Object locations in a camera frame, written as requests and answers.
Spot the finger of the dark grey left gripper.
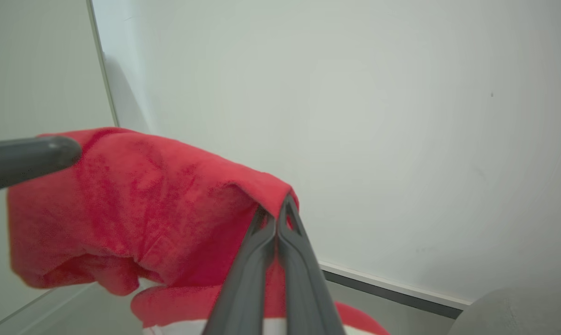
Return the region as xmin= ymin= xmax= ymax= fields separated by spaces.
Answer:
xmin=203 ymin=205 xmax=277 ymax=335

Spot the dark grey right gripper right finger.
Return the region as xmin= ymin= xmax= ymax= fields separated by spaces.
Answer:
xmin=277 ymin=194 xmax=346 ymax=335

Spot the dark grey pointed right gripper left finger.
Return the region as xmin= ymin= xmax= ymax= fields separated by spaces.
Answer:
xmin=0 ymin=135 xmax=83 ymax=195

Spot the red fleece garment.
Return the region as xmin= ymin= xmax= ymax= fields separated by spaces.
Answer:
xmin=7 ymin=127 xmax=390 ymax=335

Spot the white and dark baseboard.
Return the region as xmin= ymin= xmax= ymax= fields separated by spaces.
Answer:
xmin=318 ymin=261 xmax=472 ymax=320

